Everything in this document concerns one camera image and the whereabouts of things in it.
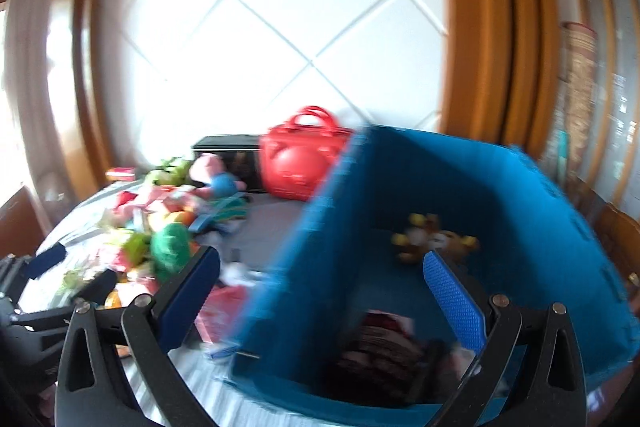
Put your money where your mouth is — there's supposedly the blue plastic crate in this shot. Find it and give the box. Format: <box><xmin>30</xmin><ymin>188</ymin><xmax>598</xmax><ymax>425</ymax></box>
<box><xmin>225</xmin><ymin>124</ymin><xmax>636</xmax><ymax>427</ymax></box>

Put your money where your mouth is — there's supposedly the brown bear plush toy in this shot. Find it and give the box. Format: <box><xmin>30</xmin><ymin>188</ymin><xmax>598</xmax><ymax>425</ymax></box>
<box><xmin>391</xmin><ymin>213</ymin><xmax>481</xmax><ymax>265</ymax></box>

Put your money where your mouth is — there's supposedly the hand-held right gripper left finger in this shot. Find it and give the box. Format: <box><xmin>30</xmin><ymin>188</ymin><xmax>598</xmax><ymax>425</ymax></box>
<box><xmin>54</xmin><ymin>246</ymin><xmax>223</xmax><ymax>427</ymax></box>

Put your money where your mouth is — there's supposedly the wooden frame glass partition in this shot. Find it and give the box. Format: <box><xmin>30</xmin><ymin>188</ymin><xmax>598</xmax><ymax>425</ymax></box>
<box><xmin>555</xmin><ymin>0</ymin><xmax>640</xmax><ymax>208</ymax></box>

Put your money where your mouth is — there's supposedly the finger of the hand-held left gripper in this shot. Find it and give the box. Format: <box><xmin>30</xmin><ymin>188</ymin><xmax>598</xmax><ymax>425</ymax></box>
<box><xmin>12</xmin><ymin>268</ymin><xmax>118</xmax><ymax>333</ymax></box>
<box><xmin>0</xmin><ymin>243</ymin><xmax>68</xmax><ymax>305</ymax></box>

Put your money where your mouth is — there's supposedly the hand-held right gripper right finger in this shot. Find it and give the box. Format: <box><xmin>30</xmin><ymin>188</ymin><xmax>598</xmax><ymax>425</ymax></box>
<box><xmin>422</xmin><ymin>249</ymin><xmax>588</xmax><ymax>427</ymax></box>

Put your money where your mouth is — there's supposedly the red bear-face carry case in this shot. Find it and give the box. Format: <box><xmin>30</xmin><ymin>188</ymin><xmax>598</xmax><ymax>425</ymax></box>
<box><xmin>259</xmin><ymin>106</ymin><xmax>353</xmax><ymax>202</ymax></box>

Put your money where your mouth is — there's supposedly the pink pig plush toy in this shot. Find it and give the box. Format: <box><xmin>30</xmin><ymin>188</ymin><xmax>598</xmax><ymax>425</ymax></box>
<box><xmin>189</xmin><ymin>153</ymin><xmax>246</xmax><ymax>200</ymax></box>

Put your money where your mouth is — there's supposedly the light green frog plush toy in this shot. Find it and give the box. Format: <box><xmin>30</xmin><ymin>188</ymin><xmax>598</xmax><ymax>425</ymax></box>
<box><xmin>145</xmin><ymin>158</ymin><xmax>193</xmax><ymax>188</ymax></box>

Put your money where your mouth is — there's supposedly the black rectangular box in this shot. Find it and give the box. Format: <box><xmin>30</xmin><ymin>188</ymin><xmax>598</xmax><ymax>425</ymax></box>
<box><xmin>192</xmin><ymin>134</ymin><xmax>266</xmax><ymax>194</ymax></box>

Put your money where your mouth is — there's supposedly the teal fringed plush toy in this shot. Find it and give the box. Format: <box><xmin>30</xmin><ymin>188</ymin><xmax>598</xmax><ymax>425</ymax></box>
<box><xmin>192</xmin><ymin>196</ymin><xmax>251</xmax><ymax>233</ymax></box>

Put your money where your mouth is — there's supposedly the beige curtain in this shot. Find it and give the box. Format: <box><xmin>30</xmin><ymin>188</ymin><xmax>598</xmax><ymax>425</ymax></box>
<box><xmin>5</xmin><ymin>0</ymin><xmax>66</xmax><ymax>228</ymax></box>

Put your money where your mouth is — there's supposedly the dark red striped bundle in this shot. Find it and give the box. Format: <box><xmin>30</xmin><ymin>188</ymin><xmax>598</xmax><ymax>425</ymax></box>
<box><xmin>325</xmin><ymin>309</ymin><xmax>476</xmax><ymax>408</ymax></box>

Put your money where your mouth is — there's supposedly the dark green plush toy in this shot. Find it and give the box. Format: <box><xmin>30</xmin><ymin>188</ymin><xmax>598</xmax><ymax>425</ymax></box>
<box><xmin>150</xmin><ymin>223</ymin><xmax>193</xmax><ymax>280</ymax></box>

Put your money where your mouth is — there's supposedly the blue white medicine box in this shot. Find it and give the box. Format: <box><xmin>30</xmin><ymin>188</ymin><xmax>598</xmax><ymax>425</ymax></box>
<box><xmin>205</xmin><ymin>339</ymin><xmax>241</xmax><ymax>363</ymax></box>

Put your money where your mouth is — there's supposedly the rolled patterned carpet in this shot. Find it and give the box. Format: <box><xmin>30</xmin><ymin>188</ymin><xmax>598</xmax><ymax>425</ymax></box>
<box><xmin>560</xmin><ymin>21</ymin><xmax>598</xmax><ymax>188</ymax></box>

